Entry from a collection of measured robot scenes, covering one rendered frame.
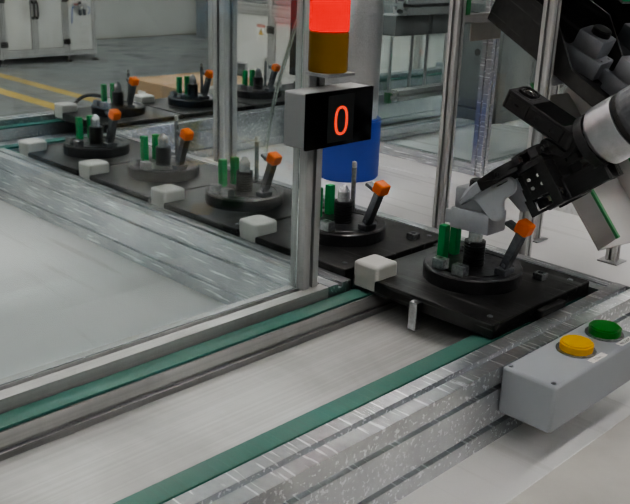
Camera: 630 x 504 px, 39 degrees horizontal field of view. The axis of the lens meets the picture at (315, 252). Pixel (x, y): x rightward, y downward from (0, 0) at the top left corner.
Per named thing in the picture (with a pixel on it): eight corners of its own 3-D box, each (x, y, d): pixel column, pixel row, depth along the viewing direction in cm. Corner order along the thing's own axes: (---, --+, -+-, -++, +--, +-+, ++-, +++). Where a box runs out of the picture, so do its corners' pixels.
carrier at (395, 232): (445, 248, 144) (452, 173, 140) (344, 283, 128) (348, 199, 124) (338, 214, 160) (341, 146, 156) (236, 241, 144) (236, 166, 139)
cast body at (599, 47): (605, 76, 139) (627, 37, 134) (592, 81, 136) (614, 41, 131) (562, 49, 142) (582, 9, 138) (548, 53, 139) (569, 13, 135)
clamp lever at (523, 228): (514, 269, 122) (537, 225, 118) (506, 272, 121) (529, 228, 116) (494, 254, 124) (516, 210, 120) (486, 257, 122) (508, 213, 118)
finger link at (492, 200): (465, 236, 118) (524, 206, 113) (447, 197, 119) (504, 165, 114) (475, 233, 121) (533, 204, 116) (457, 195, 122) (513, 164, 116)
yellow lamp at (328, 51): (355, 72, 112) (357, 32, 110) (327, 75, 108) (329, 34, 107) (327, 67, 115) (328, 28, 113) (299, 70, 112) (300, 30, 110)
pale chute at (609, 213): (650, 237, 141) (671, 224, 137) (597, 251, 133) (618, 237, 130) (568, 93, 149) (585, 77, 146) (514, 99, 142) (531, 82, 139)
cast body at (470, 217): (505, 230, 123) (509, 181, 121) (487, 236, 120) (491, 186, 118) (456, 218, 129) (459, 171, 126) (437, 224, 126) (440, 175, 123)
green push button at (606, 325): (625, 340, 112) (627, 326, 111) (610, 349, 109) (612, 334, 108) (596, 330, 114) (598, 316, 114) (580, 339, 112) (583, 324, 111)
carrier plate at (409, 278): (588, 293, 127) (590, 279, 126) (492, 340, 111) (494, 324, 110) (453, 250, 143) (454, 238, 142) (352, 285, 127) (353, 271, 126)
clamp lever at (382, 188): (375, 225, 139) (392, 185, 135) (367, 228, 137) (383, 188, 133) (360, 212, 141) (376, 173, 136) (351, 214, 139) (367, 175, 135)
